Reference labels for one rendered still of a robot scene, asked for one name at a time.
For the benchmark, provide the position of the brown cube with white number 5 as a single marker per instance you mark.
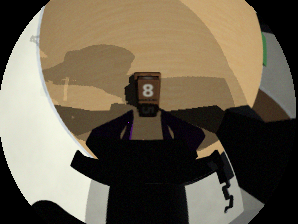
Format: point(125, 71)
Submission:
point(147, 108)

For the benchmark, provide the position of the brown cube with white number 8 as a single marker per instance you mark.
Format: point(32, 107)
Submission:
point(147, 87)

